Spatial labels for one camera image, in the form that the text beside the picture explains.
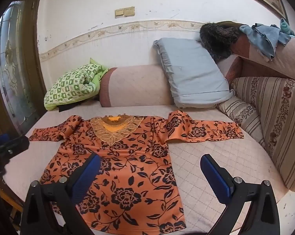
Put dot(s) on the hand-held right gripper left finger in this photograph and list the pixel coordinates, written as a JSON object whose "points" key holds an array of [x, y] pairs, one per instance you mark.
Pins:
{"points": [[86, 175]]}

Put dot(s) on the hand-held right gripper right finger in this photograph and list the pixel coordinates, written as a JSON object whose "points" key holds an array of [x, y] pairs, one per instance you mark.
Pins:
{"points": [[216, 176]]}

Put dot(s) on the orange black floral blouse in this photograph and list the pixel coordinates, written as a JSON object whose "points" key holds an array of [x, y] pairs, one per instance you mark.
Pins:
{"points": [[137, 171]]}

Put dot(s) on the quilted beige bed mattress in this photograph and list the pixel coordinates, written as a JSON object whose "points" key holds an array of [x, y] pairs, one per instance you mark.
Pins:
{"points": [[211, 146]]}

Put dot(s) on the wooden stained glass door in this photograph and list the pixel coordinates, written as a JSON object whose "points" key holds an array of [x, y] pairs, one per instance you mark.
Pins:
{"points": [[12, 66]]}

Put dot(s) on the green patterned pillow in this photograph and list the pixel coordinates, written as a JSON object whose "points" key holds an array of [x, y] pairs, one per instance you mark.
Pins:
{"points": [[71, 85]]}

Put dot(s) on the large striped floral pillow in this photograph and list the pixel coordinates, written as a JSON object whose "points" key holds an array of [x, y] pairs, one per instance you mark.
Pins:
{"points": [[279, 117]]}

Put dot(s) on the pink bolster cushion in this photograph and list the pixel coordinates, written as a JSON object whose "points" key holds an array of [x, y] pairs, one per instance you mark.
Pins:
{"points": [[135, 85]]}

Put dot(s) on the light blue pillow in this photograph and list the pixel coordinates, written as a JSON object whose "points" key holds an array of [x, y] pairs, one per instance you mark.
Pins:
{"points": [[194, 73]]}

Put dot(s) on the pink brown upholstered headboard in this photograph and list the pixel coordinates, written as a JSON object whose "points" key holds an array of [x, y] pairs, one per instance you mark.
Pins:
{"points": [[272, 58]]}

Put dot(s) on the blue cloth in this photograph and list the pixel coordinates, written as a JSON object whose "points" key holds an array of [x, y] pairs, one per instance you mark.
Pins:
{"points": [[264, 36]]}

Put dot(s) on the teal cloth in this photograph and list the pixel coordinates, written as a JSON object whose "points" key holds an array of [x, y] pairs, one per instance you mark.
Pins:
{"points": [[285, 28]]}

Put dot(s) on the beige wall switch plate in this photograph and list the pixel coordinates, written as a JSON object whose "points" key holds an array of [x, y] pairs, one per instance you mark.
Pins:
{"points": [[119, 13], [129, 11]]}

